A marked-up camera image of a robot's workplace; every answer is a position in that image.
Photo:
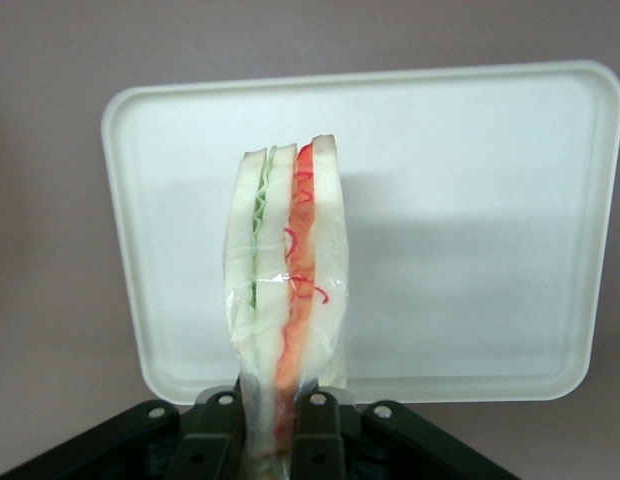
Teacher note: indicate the cream rectangular tray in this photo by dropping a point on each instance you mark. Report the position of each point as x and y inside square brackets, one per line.
[440, 250]

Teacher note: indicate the triangle sandwich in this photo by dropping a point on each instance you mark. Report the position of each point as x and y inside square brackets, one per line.
[270, 250]

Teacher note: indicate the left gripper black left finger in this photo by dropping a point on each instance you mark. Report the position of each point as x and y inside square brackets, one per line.
[210, 435]

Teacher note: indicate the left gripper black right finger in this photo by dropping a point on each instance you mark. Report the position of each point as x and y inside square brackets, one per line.
[317, 435]

